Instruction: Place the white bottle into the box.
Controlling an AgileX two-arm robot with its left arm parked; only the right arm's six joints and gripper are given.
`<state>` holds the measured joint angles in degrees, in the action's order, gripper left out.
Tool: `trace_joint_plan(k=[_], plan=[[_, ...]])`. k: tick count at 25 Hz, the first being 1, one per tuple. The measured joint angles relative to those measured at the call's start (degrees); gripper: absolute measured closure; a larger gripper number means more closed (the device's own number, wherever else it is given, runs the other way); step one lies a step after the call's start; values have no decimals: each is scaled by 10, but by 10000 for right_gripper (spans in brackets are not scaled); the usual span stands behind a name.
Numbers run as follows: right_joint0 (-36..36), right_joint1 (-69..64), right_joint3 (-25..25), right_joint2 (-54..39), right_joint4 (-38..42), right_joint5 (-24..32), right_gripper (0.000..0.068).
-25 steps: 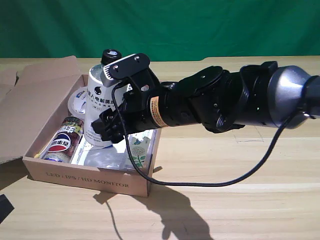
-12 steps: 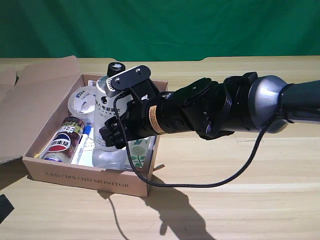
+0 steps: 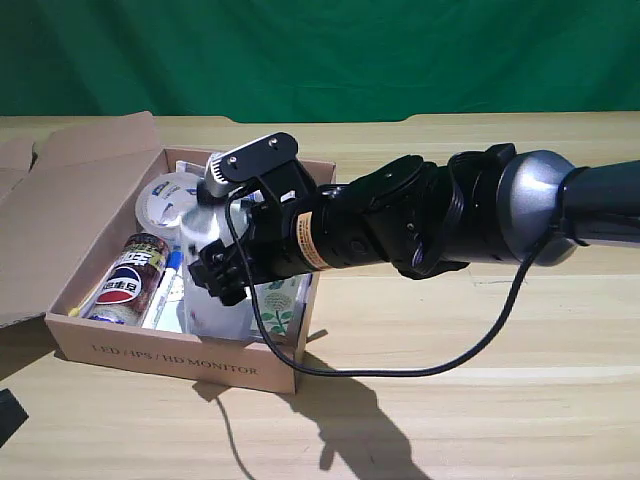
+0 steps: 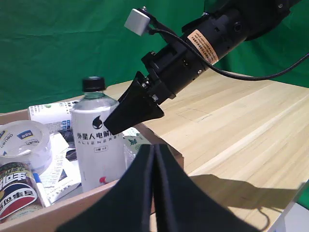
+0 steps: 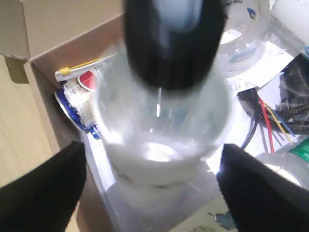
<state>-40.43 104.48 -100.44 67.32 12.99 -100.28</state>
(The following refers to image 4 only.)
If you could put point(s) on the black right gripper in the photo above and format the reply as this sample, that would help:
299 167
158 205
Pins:
176 70

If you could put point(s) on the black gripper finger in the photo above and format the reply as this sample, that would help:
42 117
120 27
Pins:
183 205
125 205

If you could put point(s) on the white bottle black cap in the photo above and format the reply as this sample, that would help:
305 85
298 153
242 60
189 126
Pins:
96 149

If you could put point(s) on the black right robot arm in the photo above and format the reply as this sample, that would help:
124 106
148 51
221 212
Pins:
253 19

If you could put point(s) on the clear bottle butterfly label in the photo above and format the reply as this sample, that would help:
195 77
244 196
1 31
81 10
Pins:
131 145

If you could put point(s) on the brown cardboard box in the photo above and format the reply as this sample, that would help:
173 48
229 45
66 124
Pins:
72 205

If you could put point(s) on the white labelled bottle green dot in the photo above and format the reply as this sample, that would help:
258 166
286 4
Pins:
48 114

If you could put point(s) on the white marker blue cap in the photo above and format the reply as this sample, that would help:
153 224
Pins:
42 191

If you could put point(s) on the green backdrop cloth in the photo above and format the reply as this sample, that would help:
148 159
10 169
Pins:
60 43

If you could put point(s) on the clear adhesive tape roll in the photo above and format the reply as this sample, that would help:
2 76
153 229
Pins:
38 154

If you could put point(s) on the Pepsi drink can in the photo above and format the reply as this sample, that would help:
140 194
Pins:
17 193

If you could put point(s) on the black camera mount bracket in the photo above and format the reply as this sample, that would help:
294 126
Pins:
164 27

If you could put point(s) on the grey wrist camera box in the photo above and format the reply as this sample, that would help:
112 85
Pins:
136 21

